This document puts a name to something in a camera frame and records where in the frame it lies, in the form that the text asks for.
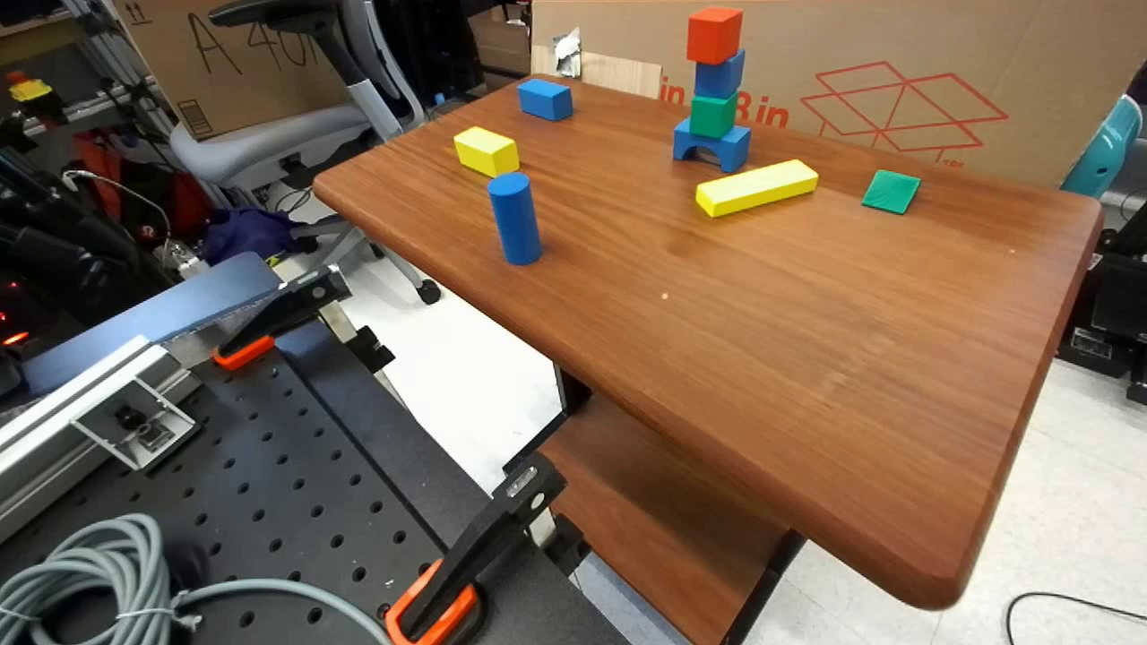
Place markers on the green square block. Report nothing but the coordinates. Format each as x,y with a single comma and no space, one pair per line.
890,190

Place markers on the green cube block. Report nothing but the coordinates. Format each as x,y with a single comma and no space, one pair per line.
712,116

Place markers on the black orange clamp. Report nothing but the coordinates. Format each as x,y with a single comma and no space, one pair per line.
293,305
439,602

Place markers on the long yellow block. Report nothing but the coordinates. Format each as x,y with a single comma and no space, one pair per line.
758,189

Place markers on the blue cylinder block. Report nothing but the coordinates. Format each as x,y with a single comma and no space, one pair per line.
513,216

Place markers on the teal chair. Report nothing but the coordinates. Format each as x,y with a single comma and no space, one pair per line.
1109,148

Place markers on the black orange clamp rear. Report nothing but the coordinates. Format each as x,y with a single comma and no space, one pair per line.
293,305

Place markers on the blue rectangular block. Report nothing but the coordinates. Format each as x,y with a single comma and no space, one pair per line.
547,97

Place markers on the red cube block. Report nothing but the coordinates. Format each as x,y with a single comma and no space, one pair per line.
713,35

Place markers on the yellow rectangular block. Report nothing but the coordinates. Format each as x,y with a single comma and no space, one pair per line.
484,152

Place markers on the large cardboard box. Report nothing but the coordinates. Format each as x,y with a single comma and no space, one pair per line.
1006,88

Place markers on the blue cube block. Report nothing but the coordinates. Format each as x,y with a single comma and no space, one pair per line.
723,79

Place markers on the black perforated breadboard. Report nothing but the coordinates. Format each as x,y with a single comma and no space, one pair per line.
301,469

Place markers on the black orange clamp front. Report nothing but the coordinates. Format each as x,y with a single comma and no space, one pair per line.
439,602

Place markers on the small cardboard box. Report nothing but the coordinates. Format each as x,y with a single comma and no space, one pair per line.
226,76

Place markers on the blue arch block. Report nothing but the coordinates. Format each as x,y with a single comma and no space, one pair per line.
724,145

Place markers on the grey office chair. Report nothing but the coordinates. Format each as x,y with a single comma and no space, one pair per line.
382,97

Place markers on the aluminium extrusion rail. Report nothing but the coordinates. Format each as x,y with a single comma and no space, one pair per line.
132,405

